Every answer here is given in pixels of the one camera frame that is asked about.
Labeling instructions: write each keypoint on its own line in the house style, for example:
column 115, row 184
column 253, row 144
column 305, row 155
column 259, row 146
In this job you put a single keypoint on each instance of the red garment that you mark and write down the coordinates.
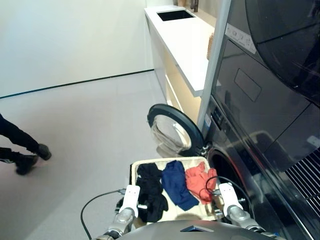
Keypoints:
column 197, row 178

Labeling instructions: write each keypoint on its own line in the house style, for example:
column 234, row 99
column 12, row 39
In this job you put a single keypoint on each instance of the black garment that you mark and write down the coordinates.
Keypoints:
column 150, row 185

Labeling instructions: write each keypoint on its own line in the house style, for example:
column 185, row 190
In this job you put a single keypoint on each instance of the navy blue garment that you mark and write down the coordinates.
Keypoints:
column 175, row 182

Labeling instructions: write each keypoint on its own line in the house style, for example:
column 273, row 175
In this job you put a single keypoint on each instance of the pale woven basket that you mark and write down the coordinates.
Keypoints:
column 172, row 215

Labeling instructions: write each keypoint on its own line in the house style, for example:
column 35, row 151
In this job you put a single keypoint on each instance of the grey washing machine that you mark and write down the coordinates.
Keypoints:
column 250, row 120

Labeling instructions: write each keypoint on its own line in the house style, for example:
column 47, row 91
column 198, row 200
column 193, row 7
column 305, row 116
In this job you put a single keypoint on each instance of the round glass washing machine door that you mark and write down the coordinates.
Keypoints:
column 160, row 110

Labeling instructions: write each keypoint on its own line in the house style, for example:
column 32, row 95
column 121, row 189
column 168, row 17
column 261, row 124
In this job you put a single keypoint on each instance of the silver robot torso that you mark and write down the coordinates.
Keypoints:
column 155, row 232

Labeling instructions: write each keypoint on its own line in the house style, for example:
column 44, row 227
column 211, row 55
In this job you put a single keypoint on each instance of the silver door hinge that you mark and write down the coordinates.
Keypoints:
column 205, row 150

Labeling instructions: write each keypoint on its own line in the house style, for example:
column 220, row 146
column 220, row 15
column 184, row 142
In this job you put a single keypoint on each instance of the dark touch control panel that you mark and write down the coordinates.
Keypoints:
column 217, row 120

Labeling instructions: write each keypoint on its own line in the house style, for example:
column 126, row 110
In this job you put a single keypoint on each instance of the person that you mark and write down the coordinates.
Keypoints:
column 17, row 135

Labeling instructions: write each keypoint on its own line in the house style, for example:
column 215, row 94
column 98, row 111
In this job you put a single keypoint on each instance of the dark baseboard strip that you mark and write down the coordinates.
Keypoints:
column 75, row 83

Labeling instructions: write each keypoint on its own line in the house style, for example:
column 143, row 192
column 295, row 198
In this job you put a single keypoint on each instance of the pale wooden base cabinet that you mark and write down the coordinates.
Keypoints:
column 172, row 82

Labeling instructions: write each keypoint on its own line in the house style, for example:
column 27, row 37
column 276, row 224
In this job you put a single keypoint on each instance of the brown woven counter item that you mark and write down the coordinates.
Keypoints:
column 211, row 46

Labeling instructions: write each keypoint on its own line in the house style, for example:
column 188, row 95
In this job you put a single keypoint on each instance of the white counter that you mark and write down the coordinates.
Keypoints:
column 182, row 42

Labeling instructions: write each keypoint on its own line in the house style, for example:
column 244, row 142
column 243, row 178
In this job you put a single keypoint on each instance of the white instruction label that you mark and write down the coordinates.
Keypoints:
column 241, row 38

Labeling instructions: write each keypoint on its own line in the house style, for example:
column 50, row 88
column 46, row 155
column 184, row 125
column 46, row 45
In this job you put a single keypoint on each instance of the dark round dryer door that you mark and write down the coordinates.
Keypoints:
column 287, row 37

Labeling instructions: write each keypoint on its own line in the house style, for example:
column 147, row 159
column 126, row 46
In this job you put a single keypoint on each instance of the black rectangular sink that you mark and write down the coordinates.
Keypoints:
column 175, row 15

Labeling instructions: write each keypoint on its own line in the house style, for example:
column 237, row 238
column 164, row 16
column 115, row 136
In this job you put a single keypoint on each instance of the dark kitchen faucet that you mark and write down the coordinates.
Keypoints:
column 194, row 6

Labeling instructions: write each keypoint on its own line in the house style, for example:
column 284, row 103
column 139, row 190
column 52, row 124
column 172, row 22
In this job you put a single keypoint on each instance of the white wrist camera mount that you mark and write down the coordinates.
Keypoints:
column 228, row 195
column 131, row 197

